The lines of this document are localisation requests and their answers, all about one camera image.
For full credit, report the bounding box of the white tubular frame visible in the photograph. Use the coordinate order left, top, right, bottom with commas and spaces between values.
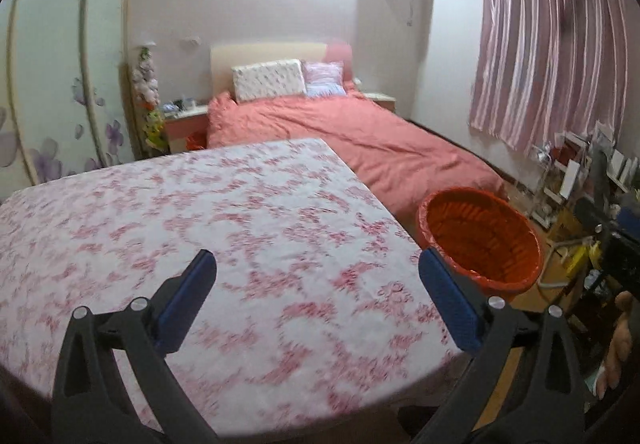
537, 236, 581, 291

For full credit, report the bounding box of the black chair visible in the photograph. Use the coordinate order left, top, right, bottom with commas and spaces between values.
572, 196, 640, 306

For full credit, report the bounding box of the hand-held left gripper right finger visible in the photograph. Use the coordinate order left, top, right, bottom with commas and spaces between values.
417, 248, 586, 444

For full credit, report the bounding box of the pink nightstand with clutter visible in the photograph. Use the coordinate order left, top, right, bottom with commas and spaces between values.
164, 104, 211, 155

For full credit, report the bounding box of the pink striped curtain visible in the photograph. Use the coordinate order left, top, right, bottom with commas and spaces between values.
467, 0, 629, 158

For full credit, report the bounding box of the white wire rack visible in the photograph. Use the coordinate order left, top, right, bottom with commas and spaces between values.
529, 141, 555, 225

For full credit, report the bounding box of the yellow bag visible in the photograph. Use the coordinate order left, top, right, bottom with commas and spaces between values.
567, 243, 602, 276

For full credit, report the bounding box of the brown cardboard box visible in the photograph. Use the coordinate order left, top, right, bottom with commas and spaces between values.
547, 209, 584, 246

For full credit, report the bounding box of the hanging column of plush toys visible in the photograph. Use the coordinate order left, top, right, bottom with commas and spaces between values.
131, 44, 161, 107

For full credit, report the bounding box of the white floral pillow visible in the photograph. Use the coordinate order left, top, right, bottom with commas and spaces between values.
231, 59, 307, 102

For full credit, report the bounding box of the floral sliding door wardrobe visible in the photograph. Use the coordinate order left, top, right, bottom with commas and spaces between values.
0, 0, 138, 200

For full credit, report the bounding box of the orange plastic basket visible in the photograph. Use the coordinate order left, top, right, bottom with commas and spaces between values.
417, 187, 543, 297

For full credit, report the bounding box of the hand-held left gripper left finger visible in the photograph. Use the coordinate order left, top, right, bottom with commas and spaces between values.
50, 249, 221, 444

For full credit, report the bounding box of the cream and pink headboard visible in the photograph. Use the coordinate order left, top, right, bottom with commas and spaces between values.
210, 41, 353, 100

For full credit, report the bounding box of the salmon pink duvet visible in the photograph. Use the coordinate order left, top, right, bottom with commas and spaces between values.
206, 89, 508, 220

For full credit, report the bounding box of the white shelf cart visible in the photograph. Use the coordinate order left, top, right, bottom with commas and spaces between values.
542, 133, 592, 225

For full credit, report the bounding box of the pink striped pillow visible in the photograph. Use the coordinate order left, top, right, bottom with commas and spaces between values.
302, 61, 347, 99

